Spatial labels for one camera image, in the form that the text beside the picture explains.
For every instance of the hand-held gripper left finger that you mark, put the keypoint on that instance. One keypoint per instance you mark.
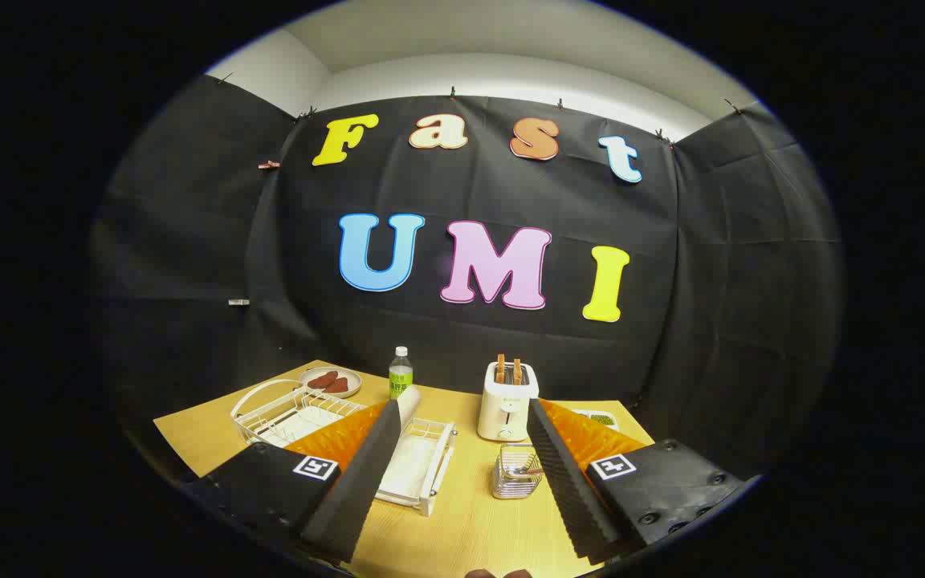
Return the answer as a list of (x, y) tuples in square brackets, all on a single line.
[(350, 490)]

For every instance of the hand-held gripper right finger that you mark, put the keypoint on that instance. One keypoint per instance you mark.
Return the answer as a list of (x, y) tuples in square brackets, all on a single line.
[(571, 490)]

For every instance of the white dish rack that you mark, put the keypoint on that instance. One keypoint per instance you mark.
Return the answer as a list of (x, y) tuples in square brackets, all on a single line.
[(418, 474)]

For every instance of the white divided snack dish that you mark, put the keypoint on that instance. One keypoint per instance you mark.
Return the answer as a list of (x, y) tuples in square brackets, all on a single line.
[(603, 419)]

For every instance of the small grey plate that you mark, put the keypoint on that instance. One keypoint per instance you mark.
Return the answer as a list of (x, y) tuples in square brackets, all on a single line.
[(352, 379)]

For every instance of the white toaster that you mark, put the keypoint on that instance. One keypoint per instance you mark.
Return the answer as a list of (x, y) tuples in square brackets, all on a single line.
[(507, 409)]

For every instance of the red-brown sausage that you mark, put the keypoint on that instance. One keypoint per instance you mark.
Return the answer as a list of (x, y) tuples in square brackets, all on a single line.
[(338, 386), (323, 380)]

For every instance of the green tea bottle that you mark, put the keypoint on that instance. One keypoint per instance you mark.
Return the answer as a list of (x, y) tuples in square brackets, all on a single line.
[(401, 381)]

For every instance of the toast slice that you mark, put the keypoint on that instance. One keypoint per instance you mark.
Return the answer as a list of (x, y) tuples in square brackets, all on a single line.
[(500, 369), (518, 372)]

